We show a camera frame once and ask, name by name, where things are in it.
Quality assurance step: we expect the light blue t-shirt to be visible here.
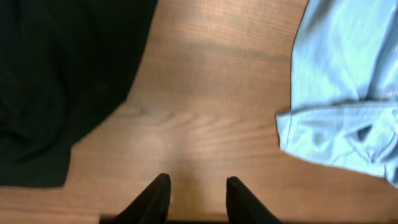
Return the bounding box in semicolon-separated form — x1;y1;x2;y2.
276;0;397;185

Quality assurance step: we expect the black garment at left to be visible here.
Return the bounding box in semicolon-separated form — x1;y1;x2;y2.
1;0;157;187

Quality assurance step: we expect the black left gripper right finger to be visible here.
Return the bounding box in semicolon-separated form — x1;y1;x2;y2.
226;177;282;224

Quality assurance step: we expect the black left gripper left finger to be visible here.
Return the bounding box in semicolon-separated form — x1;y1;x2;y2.
113;173;171;224

